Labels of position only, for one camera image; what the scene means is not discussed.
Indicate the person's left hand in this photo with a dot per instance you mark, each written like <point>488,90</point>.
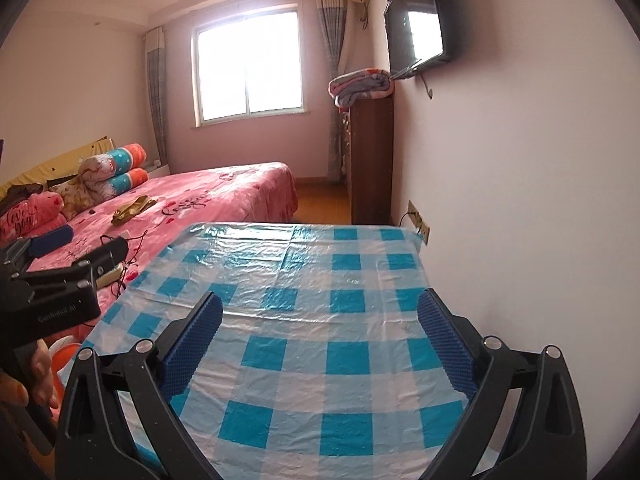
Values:
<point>45,370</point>

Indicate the yellow wall socket strip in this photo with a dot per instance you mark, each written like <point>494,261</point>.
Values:
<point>419,222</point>

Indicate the orange plastic bin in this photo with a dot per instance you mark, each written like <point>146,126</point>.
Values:
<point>64,362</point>

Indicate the brown wooden cabinet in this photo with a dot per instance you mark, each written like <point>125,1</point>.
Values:
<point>370,160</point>

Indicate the yellow headboard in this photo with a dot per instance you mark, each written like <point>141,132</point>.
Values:
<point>60,160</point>

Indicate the dark brown cloth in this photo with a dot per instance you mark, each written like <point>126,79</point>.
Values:
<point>20,192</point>

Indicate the blue checkered tablecloth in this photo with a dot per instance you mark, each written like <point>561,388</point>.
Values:
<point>310,340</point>

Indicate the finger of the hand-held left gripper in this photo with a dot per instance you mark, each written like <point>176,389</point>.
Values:
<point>50,241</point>
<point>105,255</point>

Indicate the pink pillow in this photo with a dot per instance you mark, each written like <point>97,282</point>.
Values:
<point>45,227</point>
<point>30,210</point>

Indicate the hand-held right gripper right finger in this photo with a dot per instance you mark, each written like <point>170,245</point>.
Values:
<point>447,345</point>

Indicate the wall television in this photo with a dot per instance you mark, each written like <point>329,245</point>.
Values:
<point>415,20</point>

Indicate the rolled floral quilt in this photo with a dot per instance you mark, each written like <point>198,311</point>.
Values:
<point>100,172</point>

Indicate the floral cushion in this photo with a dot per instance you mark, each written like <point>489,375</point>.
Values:
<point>75,200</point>

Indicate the white power strip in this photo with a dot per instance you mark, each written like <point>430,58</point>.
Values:
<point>111,275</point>

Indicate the window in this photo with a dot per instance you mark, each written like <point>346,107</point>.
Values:
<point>247,65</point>

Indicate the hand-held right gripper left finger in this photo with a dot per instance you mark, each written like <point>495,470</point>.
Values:
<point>192,345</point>

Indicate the pink bed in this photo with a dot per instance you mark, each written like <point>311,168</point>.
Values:
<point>225,190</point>

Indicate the olive cloth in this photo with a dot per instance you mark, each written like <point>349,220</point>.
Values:
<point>132,210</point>

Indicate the folded pink grey blanket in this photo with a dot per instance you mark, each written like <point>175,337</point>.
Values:
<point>360,85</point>

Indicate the grey checked curtain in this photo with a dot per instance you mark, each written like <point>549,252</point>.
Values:
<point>156,95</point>
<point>331,60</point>

